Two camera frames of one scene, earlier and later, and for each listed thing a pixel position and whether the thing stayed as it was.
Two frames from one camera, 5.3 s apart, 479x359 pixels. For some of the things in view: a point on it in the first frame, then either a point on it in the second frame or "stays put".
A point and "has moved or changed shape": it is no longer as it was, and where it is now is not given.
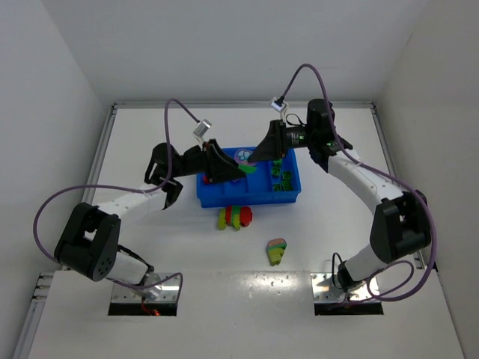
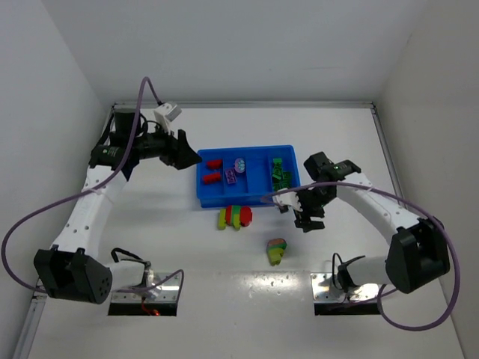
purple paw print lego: (242, 156) has moved or changed shape
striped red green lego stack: (237, 216) stays put
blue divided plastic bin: (276, 180) stays put
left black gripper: (209, 161) -> (174, 148)
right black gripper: (279, 138) -> (309, 212)
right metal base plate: (329, 301) stays put
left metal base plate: (159, 298) stays put
